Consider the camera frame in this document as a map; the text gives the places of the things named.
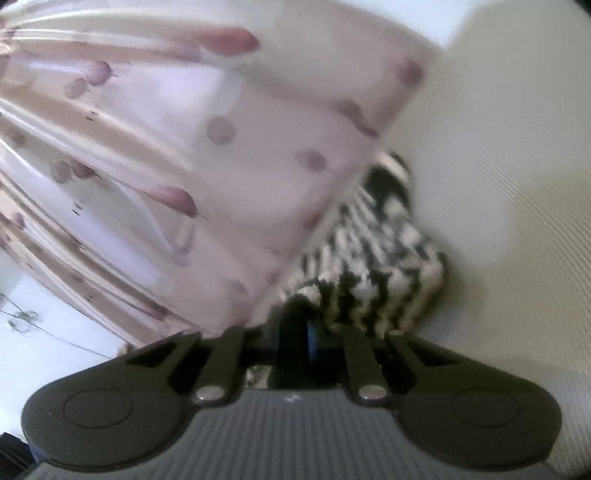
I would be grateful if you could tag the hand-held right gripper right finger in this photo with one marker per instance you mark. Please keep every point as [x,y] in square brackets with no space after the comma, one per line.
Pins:
[358,360]

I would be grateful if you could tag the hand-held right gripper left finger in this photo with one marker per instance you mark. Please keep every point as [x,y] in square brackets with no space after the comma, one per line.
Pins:
[293,344]

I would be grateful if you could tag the black and white striped sweater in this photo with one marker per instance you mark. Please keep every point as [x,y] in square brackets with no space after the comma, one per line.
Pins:
[369,258]

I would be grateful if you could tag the pink leaf print curtain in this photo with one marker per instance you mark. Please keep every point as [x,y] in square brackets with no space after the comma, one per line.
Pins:
[184,152]

